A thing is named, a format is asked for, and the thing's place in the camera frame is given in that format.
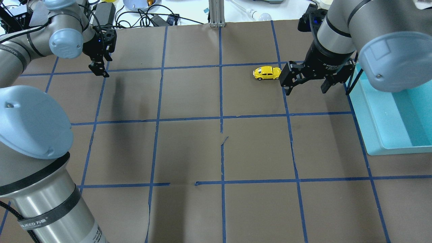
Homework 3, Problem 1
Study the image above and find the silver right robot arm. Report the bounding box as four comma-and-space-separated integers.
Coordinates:
279, 0, 432, 95

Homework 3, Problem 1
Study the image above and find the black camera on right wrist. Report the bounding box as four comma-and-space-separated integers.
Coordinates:
297, 9, 327, 32

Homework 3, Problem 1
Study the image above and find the yellow toy beetle car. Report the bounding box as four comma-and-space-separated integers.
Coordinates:
252, 66, 282, 80

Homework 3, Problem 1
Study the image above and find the white light bulb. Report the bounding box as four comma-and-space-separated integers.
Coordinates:
247, 9, 272, 21

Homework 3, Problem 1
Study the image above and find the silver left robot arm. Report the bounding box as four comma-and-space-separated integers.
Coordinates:
1, 0, 111, 243

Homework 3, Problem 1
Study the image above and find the black power adapter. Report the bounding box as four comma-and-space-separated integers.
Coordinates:
150, 15, 168, 27

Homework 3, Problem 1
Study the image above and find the aluminium frame post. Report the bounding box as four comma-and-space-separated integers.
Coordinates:
209, 0, 226, 28

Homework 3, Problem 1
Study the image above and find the brown paper table mat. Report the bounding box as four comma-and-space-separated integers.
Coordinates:
15, 21, 431, 243

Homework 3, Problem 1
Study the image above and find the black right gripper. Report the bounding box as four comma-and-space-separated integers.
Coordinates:
279, 43, 355, 96

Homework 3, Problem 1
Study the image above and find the blue bowl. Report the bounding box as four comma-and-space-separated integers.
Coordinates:
123, 0, 161, 11

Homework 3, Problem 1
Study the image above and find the teal plastic bin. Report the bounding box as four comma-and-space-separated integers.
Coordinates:
350, 73, 432, 156

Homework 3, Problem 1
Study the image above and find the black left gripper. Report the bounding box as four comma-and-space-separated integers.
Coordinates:
82, 25, 117, 78

